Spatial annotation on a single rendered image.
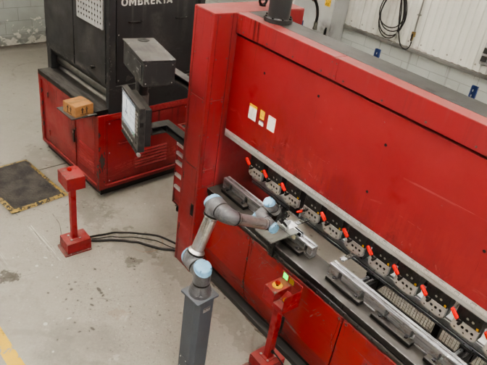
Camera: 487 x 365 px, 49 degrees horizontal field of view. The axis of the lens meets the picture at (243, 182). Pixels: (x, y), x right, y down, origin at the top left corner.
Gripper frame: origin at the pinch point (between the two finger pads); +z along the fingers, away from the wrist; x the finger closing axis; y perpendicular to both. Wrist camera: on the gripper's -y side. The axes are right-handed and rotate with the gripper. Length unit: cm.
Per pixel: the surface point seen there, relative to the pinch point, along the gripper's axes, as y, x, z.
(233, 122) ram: 34, 74, -35
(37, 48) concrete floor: -13, 691, 120
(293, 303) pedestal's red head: -36, -43, 6
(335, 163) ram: 45, -28, -48
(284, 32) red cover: 87, 37, -96
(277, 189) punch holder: 16.0, 15.1, -15.0
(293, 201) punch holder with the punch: 15.7, -2.1, -14.8
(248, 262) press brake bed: -37, 22, 31
